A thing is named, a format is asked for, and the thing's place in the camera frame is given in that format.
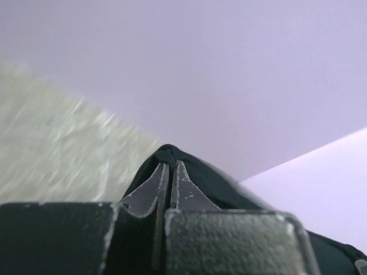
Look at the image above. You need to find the black t-shirt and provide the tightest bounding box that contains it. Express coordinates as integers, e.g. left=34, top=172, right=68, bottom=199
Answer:
left=124, top=144, right=366, bottom=274

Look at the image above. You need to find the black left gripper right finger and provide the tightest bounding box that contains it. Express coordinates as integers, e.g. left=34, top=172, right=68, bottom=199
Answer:
left=165, top=161, right=319, bottom=275

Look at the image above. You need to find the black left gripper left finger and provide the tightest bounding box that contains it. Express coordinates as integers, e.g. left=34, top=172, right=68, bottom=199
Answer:
left=1, top=163, right=169, bottom=274

